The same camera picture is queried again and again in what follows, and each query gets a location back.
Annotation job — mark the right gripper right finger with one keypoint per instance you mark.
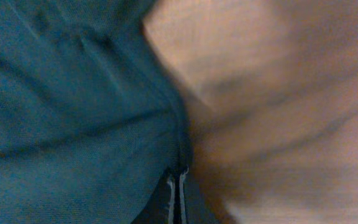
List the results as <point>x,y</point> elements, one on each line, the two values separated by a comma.
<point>193,207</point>

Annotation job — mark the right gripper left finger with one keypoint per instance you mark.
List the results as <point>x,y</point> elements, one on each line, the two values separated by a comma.
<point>160,209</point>

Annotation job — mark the black t-shirt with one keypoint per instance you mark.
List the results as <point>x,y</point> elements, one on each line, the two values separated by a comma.
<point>89,119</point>

